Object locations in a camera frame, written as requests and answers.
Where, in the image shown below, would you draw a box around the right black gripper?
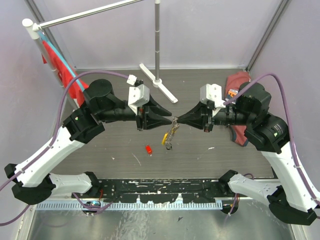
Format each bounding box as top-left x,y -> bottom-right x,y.
177,98 -> 254,132

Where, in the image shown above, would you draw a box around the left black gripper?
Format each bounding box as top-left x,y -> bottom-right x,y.
98,92 -> 174,132

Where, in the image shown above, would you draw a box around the large keyring with yellow handle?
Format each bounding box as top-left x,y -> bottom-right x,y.
161,116 -> 180,151

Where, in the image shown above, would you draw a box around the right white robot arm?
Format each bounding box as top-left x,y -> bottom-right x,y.
177,82 -> 320,226

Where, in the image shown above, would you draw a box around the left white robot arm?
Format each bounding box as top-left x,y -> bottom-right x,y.
4,79 -> 172,205

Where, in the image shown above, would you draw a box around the red key tag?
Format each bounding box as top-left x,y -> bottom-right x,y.
145,144 -> 153,156

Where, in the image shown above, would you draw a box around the folded maroon t-shirt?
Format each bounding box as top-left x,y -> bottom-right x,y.
225,71 -> 251,147

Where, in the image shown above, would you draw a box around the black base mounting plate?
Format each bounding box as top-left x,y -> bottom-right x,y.
77,178 -> 235,204

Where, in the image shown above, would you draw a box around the red shirt on hanger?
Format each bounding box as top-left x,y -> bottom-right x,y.
42,40 -> 89,106

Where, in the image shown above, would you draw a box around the blue clothes hanger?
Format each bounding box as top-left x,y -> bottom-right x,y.
37,30 -> 76,78

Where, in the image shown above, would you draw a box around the metal clothes rack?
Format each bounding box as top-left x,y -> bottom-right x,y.
22,0 -> 178,104

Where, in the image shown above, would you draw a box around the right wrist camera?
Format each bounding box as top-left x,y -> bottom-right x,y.
199,83 -> 225,109

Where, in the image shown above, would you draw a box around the slotted cable duct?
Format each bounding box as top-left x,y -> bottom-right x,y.
35,198 -> 223,211

